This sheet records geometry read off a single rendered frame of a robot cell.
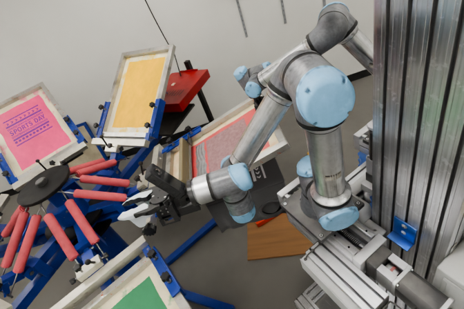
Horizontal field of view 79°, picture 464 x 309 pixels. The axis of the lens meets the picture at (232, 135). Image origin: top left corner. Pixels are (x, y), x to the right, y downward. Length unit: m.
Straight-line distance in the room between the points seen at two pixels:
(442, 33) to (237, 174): 0.51
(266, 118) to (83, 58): 3.14
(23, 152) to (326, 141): 2.51
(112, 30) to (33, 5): 0.76
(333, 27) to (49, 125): 2.41
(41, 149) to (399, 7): 2.60
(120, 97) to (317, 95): 2.17
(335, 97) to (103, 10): 3.11
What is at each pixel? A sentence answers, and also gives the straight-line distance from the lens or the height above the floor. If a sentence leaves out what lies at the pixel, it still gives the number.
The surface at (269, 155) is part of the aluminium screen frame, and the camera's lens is 1.41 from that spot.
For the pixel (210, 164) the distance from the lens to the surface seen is 1.67.
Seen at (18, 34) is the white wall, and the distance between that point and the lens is 3.88.
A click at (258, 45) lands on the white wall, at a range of 3.59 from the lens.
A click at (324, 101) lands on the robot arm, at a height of 1.85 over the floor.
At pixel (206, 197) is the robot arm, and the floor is 1.66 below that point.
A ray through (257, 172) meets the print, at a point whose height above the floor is 0.95.
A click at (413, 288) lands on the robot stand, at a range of 1.08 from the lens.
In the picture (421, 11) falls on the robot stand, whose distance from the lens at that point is 0.68.
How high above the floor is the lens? 2.19
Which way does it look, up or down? 36 degrees down
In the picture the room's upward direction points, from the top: 21 degrees counter-clockwise
